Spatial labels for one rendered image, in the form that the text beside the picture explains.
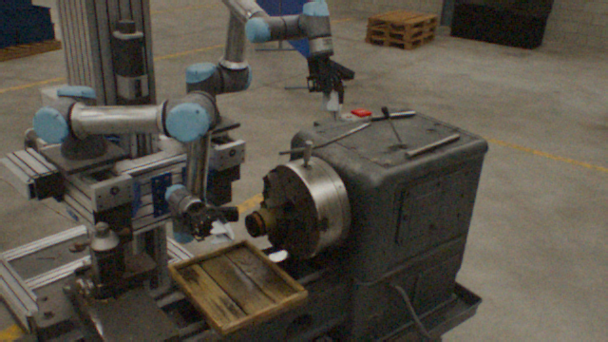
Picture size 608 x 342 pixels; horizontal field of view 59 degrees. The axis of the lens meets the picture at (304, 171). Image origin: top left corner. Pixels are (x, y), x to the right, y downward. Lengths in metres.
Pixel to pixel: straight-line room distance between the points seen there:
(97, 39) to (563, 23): 10.19
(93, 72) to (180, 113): 0.57
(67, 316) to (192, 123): 0.64
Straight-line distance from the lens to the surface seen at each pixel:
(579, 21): 11.50
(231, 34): 2.13
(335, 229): 1.66
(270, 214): 1.64
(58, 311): 1.70
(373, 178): 1.63
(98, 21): 2.08
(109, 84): 2.14
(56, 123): 1.77
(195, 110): 1.61
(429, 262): 2.05
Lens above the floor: 1.94
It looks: 25 degrees down
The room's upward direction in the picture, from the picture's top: 3 degrees clockwise
